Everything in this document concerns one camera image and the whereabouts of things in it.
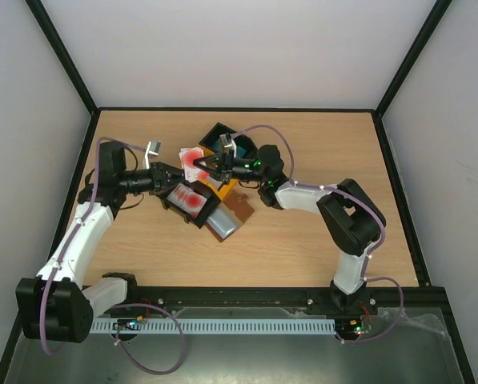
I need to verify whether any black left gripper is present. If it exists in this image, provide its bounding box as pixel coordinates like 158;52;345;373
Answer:
119;162;190;196

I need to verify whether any red-white credit card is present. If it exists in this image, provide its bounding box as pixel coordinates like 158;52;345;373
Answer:
183;166;210;182
179;146;204;170

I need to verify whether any black bin with red cards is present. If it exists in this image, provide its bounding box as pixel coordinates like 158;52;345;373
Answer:
160;181;221;229

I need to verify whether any brown leather card holder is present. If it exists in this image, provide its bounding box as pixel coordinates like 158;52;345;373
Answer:
205;190;255;242

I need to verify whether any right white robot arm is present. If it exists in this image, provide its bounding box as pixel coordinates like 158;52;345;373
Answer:
192;145;386;314

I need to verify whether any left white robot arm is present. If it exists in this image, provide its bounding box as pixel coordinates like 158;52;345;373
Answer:
15;137;184;354

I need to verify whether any stack of red-white cards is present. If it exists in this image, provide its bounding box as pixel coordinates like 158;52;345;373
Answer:
167;183;207;218

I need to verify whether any stack of teal cards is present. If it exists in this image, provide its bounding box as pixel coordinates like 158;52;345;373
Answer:
235;146;247;158

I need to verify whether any black bin with teal cards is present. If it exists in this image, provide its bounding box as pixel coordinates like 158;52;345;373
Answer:
199;122;258;159

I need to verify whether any yellow plastic bin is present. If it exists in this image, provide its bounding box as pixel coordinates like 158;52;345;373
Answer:
199;148;238;200

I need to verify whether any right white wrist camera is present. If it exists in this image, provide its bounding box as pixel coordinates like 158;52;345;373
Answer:
219;134;237;158

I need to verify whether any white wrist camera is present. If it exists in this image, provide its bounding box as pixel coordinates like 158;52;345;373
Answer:
219;134;237;158
143;140;162;170

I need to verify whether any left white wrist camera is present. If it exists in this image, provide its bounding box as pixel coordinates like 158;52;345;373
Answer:
143;140;162;170

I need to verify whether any black cage frame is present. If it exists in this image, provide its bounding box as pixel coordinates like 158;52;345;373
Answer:
0;1;475;383

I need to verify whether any light blue slotted cable duct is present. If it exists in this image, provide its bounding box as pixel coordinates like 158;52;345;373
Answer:
90;318;335;335

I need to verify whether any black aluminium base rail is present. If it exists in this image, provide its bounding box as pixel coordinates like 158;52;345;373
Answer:
22;283;450;317

